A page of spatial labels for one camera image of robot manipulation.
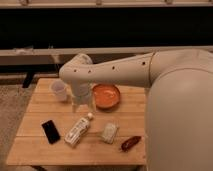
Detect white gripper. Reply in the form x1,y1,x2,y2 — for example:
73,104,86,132
70,83,95,113

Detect dried red chili pepper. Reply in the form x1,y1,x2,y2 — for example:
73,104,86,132
120,136,141,152

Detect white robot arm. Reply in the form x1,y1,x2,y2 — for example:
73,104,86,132
59,49,213,171

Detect orange bowl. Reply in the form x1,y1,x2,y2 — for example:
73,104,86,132
93,84,120,109

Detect white plastic bottle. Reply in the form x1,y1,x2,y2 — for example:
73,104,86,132
64,113,93,147

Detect clear plastic cup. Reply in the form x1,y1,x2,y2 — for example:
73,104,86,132
50,79,67,102

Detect white sponge packet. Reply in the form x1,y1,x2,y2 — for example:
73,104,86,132
101,123,119,144

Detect black smartphone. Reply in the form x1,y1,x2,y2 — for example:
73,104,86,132
42,120,60,144

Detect wooden table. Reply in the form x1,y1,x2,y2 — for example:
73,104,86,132
7,79,146,166

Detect grey metal rail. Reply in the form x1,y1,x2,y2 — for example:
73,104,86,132
0,45,213,66

